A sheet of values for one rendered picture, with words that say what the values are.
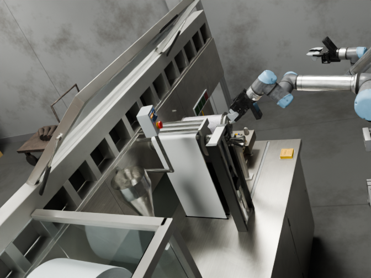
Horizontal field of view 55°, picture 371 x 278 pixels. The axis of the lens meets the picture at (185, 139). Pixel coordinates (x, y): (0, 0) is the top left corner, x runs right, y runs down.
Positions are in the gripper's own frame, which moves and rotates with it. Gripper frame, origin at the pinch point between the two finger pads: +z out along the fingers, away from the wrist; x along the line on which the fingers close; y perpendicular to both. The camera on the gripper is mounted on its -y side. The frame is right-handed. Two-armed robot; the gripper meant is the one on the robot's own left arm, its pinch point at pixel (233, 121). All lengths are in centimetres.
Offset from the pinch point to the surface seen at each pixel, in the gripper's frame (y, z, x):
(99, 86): 50, -47, 82
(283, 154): -38.0, 8.5, -14.3
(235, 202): -18.3, 4.1, 43.0
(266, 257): -42, 8, 56
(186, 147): 14.8, 0.9, 35.3
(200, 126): 15.6, -10.4, 30.6
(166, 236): 12, -35, 102
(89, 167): 44, 12, 67
